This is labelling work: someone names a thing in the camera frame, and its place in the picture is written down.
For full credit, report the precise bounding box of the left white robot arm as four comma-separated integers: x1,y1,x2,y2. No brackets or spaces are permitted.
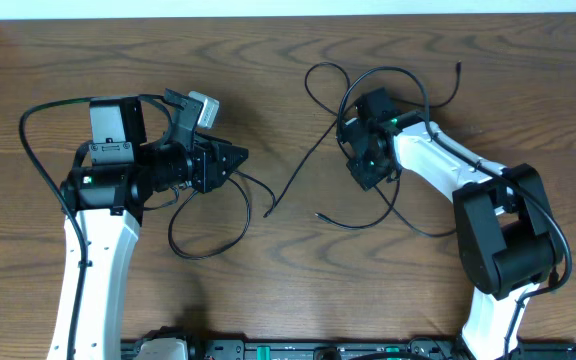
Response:
48,90,248,359

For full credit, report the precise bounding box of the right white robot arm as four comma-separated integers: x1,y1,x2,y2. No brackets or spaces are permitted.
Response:
338,89,568,359

